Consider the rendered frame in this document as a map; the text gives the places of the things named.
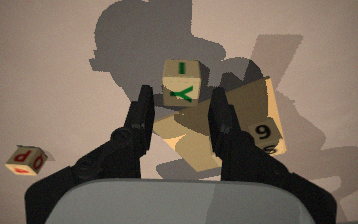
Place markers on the tan letter block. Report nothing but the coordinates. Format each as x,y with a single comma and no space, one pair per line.
181,83
216,159
26,161
267,137

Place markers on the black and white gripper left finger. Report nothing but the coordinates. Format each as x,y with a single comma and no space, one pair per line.
114,159

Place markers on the tan flat mat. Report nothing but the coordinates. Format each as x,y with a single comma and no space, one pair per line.
187,131

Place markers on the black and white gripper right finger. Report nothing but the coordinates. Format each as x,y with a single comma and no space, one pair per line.
243,161

